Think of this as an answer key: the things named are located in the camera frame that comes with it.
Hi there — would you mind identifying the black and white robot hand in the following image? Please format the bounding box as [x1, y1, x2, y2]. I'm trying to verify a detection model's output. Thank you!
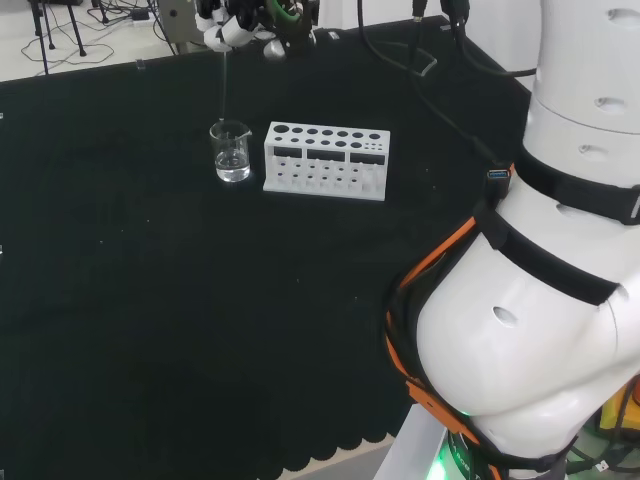
[194, 0, 274, 52]

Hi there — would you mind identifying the yellow stop button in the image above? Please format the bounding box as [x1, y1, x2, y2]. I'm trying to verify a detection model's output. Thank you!
[597, 378, 640, 431]

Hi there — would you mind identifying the thin black floor cable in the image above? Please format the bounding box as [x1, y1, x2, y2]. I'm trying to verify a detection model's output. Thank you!
[19, 38, 116, 67]

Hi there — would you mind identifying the black looped cable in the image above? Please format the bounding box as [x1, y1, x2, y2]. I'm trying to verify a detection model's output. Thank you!
[407, 0, 440, 77]

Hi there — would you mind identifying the clear glass beaker with water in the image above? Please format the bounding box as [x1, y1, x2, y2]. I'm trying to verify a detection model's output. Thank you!
[208, 120, 252, 184]

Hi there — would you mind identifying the black bench cloth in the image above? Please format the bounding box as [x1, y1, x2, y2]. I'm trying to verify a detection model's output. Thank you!
[0, 14, 534, 474]

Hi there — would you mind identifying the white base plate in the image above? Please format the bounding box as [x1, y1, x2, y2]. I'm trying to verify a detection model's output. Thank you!
[375, 402, 449, 480]

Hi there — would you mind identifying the black cable with blue plug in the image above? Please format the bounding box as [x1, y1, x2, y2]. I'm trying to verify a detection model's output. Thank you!
[356, 0, 513, 181]

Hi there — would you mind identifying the orange cable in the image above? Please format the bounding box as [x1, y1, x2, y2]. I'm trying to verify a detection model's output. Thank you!
[384, 215, 501, 480]

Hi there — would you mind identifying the thick black cable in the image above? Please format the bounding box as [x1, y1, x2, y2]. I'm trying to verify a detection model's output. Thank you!
[439, 0, 537, 77]

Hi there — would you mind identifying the clear glass rod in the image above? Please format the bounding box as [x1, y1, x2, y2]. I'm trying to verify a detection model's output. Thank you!
[219, 47, 232, 124]

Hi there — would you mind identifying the white test tube rack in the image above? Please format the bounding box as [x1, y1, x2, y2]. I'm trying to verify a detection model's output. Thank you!
[262, 121, 392, 202]

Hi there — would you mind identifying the grey metal box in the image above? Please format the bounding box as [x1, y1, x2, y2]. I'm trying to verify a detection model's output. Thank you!
[156, 0, 211, 55]

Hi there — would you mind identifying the black tripod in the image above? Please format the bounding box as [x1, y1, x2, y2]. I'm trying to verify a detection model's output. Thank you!
[27, 0, 88, 76]

